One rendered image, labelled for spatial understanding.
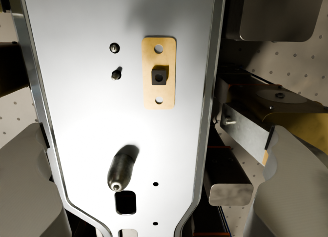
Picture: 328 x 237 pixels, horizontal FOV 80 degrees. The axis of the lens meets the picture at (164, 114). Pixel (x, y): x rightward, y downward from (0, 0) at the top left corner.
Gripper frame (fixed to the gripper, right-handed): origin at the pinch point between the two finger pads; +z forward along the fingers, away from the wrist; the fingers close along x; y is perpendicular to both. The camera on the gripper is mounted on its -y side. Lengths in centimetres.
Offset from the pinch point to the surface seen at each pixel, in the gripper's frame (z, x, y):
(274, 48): 42, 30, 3
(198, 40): 12.2, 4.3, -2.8
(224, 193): 10.7, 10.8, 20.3
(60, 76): 11.7, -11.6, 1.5
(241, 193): 10.7, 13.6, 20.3
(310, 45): 42, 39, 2
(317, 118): 6.9, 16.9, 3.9
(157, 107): 11.0, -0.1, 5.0
